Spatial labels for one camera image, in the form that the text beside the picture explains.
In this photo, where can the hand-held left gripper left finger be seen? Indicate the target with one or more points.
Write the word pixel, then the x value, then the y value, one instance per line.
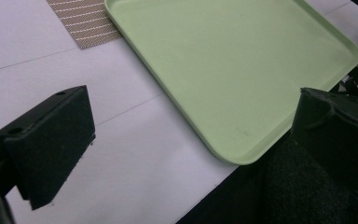
pixel 48 146

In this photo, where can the light green plastic tray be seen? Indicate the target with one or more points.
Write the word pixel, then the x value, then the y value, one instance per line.
pixel 230 71

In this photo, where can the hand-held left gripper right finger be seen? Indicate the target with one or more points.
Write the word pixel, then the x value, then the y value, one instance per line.
pixel 335 140

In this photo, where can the brown striped woven placemat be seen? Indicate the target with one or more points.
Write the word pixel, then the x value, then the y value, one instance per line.
pixel 85 21

